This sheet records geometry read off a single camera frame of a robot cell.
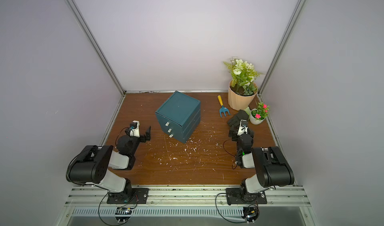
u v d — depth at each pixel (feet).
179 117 2.57
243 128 2.49
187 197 2.44
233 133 2.71
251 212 2.28
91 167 1.48
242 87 3.30
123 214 2.36
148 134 2.75
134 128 2.50
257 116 2.95
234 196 2.38
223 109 3.59
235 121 3.32
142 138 2.77
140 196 2.40
